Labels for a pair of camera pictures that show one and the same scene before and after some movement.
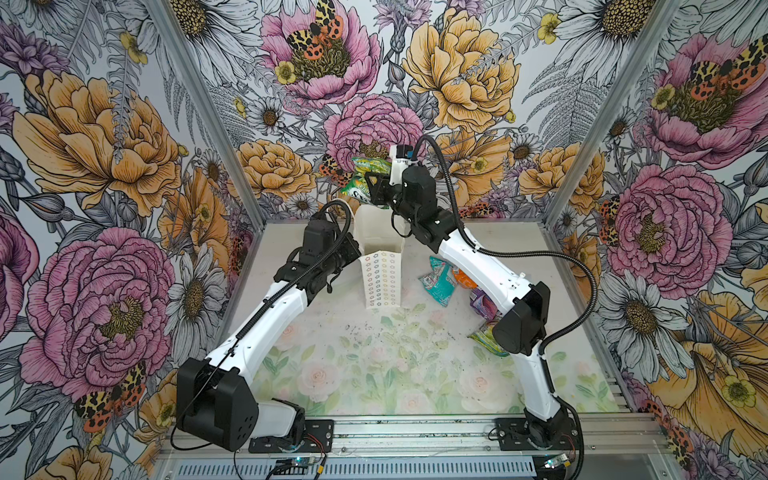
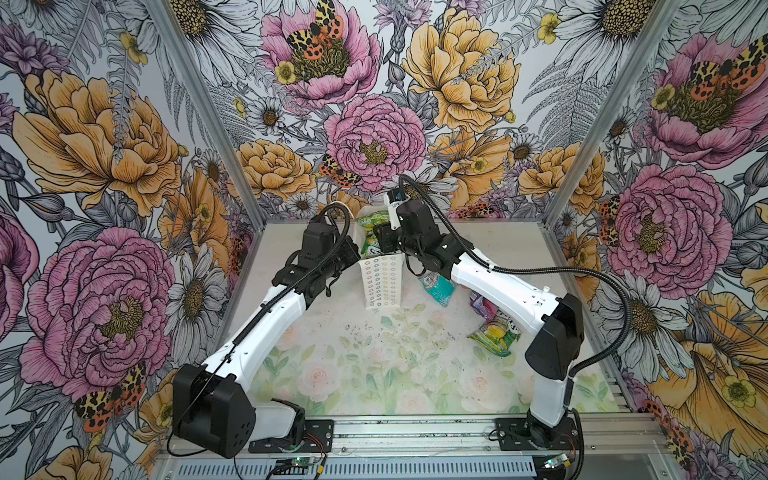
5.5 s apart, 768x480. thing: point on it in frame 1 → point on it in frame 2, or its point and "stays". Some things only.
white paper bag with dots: [381, 255] stays
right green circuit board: [555, 461] stays
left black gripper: [352, 247] stays
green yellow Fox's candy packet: [358, 187] → [369, 222]
